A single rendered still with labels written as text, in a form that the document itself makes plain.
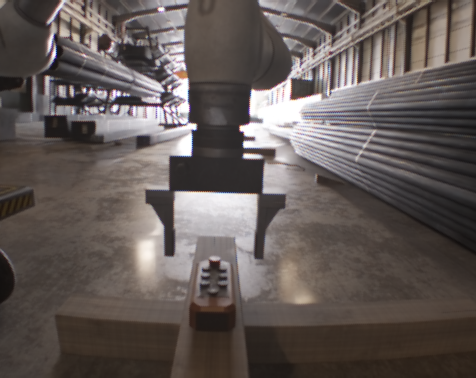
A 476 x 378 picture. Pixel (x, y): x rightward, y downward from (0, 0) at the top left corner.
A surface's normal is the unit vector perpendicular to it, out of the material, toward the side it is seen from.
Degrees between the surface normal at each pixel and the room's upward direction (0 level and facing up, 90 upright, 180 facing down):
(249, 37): 91
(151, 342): 90
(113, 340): 90
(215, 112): 90
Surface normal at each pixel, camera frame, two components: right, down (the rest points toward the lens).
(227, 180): 0.04, 0.20
